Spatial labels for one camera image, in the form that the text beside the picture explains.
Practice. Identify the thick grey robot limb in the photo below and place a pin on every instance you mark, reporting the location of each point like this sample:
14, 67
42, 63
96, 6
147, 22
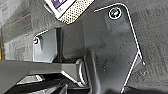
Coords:
96, 76

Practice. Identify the round white green indicator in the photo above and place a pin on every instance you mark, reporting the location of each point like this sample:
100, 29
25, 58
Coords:
114, 13

